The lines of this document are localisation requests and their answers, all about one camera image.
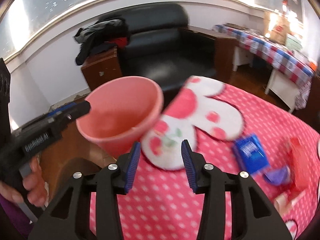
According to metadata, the green box on table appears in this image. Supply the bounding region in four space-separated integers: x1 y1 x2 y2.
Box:
285 34 302 51

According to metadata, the pink white paper bag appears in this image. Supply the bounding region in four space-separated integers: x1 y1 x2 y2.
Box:
273 191 305 213

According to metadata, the purple wrapper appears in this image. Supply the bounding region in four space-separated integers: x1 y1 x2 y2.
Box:
263 166 292 186

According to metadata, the checkered tablecloth table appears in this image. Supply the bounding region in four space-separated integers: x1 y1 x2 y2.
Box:
214 24 315 110

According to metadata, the red cardboard box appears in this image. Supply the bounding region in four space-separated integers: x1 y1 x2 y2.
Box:
287 137 311 191

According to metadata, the pink polka dot blanket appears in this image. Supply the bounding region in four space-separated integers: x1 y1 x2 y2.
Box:
118 76 319 239

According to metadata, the brown paper shopping bag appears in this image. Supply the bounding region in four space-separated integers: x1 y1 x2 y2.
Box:
264 12 290 45

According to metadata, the dark clothes pile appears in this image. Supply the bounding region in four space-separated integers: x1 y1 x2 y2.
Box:
73 17 129 66

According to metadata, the black leather armchair left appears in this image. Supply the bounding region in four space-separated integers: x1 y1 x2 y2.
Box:
81 2 237 93

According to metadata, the left hand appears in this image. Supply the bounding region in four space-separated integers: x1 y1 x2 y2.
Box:
1 157 48 207

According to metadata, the pink plastic trash bin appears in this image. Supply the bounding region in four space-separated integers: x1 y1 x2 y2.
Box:
76 76 164 158

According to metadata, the blue tissue pack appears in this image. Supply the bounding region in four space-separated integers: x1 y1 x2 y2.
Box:
232 134 269 174

